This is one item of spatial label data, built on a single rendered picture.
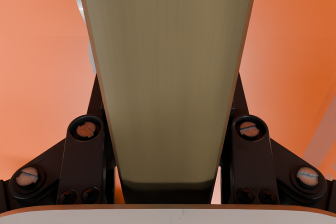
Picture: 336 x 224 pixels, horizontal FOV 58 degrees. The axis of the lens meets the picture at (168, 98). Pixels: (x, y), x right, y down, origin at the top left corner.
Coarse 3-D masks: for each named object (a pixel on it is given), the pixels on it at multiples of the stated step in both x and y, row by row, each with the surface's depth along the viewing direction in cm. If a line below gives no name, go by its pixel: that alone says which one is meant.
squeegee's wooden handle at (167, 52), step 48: (96, 0) 5; (144, 0) 5; (192, 0) 5; (240, 0) 5; (96, 48) 5; (144, 48) 5; (192, 48) 5; (240, 48) 6; (144, 96) 6; (192, 96) 6; (144, 144) 7; (192, 144) 7; (144, 192) 9; (192, 192) 9
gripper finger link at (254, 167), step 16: (240, 128) 10; (256, 128) 10; (240, 144) 9; (256, 144) 9; (240, 160) 9; (256, 160) 9; (272, 160) 9; (224, 176) 11; (240, 176) 8; (256, 176) 8; (272, 176) 8; (224, 192) 10; (240, 192) 8; (256, 192) 8; (272, 192) 8
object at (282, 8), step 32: (0, 0) 15; (32, 0) 15; (64, 0) 15; (256, 0) 15; (288, 0) 15; (320, 0) 15; (0, 32) 17; (32, 32) 17; (64, 32) 17; (256, 32) 16; (288, 32) 16; (320, 32) 16
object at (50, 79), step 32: (0, 64) 18; (32, 64) 18; (64, 64) 18; (256, 64) 18; (288, 64) 18; (320, 64) 18; (0, 96) 20; (32, 96) 20; (64, 96) 20; (256, 96) 20; (288, 96) 20; (320, 96) 20; (0, 128) 23; (32, 128) 23; (64, 128) 23; (288, 128) 22; (0, 160) 26
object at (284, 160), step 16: (240, 80) 12; (240, 96) 11; (240, 112) 11; (224, 144) 10; (272, 144) 10; (224, 160) 11; (288, 160) 9; (304, 160) 9; (288, 176) 9; (304, 176) 9; (320, 176) 9; (288, 192) 9; (304, 192) 9; (320, 192) 9
